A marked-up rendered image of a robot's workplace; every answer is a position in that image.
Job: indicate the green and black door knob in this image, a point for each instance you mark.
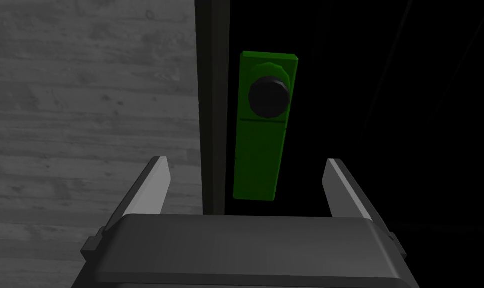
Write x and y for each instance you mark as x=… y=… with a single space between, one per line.
x=261 y=132

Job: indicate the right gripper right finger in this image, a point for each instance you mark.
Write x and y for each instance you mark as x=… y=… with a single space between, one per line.
x=346 y=192

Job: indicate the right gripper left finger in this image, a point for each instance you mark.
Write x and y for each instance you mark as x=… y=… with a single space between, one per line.
x=151 y=192

